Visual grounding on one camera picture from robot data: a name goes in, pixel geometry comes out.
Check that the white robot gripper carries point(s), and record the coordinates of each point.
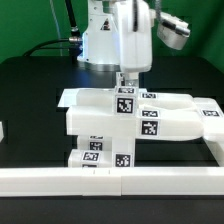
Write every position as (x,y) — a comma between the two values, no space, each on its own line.
(133,21)

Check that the white tagged cube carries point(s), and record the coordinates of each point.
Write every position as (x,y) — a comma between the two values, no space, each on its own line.
(120,80)
(125,100)

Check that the white chair back frame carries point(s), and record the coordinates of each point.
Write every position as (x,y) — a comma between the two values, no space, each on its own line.
(162,116)

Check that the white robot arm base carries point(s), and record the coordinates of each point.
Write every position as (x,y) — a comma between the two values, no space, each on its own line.
(98,40)

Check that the white right rail barrier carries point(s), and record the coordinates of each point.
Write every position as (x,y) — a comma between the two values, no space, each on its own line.
(217,150)

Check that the white rail barrier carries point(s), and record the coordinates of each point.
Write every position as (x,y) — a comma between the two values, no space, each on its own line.
(1,131)
(217,150)
(111,181)

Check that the white front rail barrier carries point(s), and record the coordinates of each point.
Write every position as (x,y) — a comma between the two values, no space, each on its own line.
(111,181)

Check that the white left rail barrier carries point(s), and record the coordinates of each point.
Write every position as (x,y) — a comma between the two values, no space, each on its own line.
(1,131)

